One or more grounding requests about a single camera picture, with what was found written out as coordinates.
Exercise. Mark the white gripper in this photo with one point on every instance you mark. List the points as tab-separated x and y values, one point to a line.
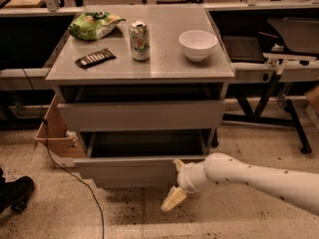
183	180

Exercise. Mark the grey drawer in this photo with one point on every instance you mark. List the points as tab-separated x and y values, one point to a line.
133	184
143	155
142	115

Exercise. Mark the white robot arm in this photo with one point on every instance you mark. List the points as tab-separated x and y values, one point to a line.
300	189

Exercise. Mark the grey top drawer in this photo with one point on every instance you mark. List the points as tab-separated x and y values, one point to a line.
142	115

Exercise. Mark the grey bottom drawer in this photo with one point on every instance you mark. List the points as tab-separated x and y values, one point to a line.
133	184

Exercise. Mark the grey drawer cabinet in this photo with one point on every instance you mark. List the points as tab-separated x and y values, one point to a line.
166	76

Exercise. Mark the black metal stand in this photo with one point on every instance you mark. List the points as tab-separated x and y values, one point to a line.
277	63

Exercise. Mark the white bowl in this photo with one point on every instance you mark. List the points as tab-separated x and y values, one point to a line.
197	45

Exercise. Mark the dark snack bar wrapper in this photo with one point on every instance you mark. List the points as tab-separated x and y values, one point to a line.
95	59

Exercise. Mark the dark tray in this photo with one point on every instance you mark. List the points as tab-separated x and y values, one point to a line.
243	49

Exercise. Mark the white green soda can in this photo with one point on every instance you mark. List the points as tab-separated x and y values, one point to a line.
139	40

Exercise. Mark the black shoe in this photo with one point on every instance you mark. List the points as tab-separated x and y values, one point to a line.
15	194

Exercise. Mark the green chip bag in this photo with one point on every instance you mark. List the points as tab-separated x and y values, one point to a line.
93	26

